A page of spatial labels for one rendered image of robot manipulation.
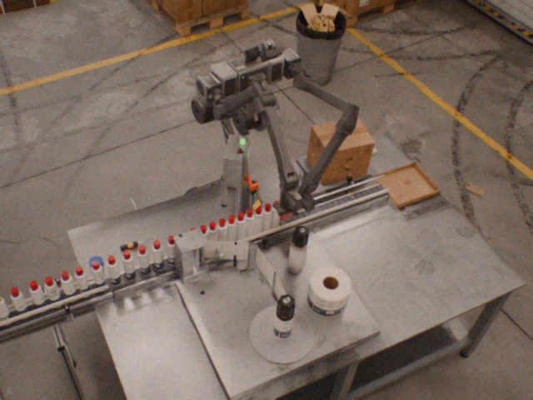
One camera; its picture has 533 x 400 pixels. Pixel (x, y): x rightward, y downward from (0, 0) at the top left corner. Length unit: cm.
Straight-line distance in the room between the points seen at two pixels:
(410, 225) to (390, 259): 29
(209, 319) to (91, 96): 313
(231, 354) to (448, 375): 164
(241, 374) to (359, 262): 92
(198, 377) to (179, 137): 269
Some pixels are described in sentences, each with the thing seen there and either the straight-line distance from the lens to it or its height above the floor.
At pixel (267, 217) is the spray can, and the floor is 102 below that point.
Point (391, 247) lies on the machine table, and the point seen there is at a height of 83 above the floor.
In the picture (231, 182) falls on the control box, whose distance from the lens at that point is 289.
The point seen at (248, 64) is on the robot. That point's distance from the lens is 328.
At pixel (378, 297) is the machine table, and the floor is 83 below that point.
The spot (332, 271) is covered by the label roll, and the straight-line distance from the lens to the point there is 298.
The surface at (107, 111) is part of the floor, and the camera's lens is 544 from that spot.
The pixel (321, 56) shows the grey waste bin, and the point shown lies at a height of 36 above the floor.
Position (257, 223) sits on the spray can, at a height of 99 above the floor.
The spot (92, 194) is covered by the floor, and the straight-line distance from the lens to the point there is 473.
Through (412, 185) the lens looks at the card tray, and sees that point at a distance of 375.
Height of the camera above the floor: 341
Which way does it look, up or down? 47 degrees down
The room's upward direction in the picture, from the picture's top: 5 degrees clockwise
